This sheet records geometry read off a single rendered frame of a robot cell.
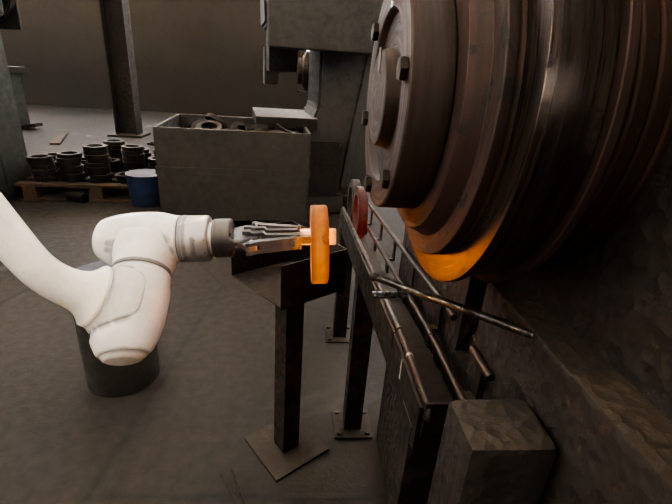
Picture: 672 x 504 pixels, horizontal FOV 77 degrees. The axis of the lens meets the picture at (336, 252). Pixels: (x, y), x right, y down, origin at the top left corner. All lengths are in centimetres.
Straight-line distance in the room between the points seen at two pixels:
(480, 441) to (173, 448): 122
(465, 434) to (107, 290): 55
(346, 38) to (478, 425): 291
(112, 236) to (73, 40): 1087
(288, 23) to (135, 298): 260
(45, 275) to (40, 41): 1129
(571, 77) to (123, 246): 70
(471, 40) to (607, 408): 36
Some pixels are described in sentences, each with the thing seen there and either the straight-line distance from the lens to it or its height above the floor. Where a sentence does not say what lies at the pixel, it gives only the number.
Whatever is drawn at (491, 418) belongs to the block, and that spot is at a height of 80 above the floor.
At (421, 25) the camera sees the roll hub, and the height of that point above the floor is 119.
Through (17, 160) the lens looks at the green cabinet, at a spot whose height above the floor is 30.
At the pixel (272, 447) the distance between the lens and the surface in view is 153.
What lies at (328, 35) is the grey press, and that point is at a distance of 319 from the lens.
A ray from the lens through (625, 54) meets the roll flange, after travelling 44.
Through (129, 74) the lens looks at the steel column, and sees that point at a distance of 739.
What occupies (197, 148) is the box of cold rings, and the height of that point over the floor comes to 61.
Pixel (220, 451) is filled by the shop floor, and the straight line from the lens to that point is 155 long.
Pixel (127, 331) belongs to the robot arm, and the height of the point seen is 75.
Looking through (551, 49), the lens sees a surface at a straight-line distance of 40.
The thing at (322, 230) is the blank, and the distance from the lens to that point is 77.
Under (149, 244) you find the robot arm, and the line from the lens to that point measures 82.
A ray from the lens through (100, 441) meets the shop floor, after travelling 168.
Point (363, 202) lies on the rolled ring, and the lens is 149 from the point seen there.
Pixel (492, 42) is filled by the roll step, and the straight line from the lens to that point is 45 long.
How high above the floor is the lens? 114
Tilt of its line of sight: 23 degrees down
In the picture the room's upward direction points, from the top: 4 degrees clockwise
